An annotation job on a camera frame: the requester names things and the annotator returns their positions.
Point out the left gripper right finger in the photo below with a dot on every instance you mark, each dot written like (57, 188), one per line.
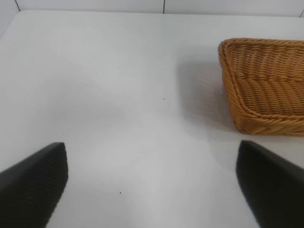
(273, 187)

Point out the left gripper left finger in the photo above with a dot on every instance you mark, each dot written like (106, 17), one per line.
(33, 187)

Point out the woven wicker basket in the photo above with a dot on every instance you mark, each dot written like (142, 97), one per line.
(266, 95)

